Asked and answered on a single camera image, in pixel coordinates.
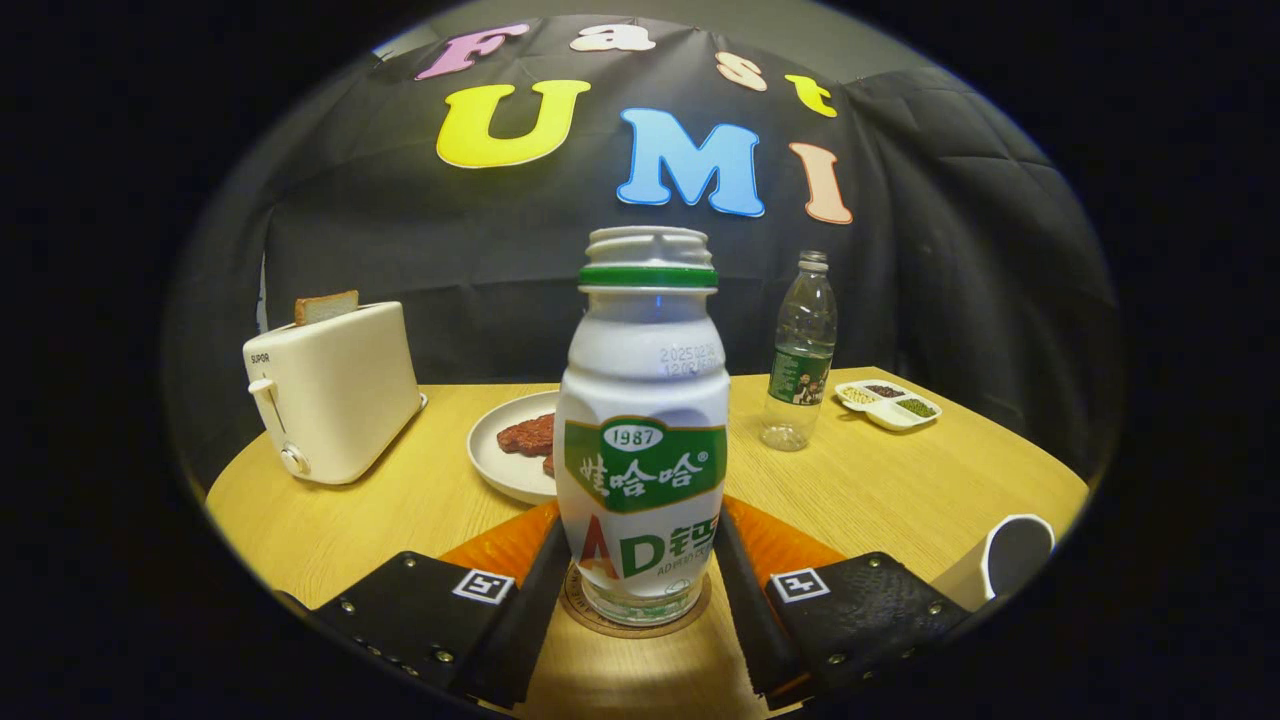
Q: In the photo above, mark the clear plastic water bottle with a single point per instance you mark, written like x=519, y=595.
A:
x=800, y=350

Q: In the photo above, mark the wooden table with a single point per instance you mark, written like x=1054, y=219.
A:
x=900, y=490

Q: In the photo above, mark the black backdrop cloth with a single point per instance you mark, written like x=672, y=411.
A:
x=480, y=260

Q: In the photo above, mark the white round plate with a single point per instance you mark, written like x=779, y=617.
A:
x=500, y=470

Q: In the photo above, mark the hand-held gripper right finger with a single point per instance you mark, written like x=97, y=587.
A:
x=750, y=630

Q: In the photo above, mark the white juice bottle green label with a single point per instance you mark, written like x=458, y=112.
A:
x=640, y=380

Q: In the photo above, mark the white divided bean dish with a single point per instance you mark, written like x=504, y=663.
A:
x=890, y=412

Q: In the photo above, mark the bread slice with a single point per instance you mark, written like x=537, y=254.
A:
x=325, y=308

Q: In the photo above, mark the white toaster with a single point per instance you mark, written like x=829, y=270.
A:
x=340, y=400

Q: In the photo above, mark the round cork coaster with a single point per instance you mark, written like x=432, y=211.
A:
x=575, y=610

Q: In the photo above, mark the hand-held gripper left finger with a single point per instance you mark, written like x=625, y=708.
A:
x=525, y=630

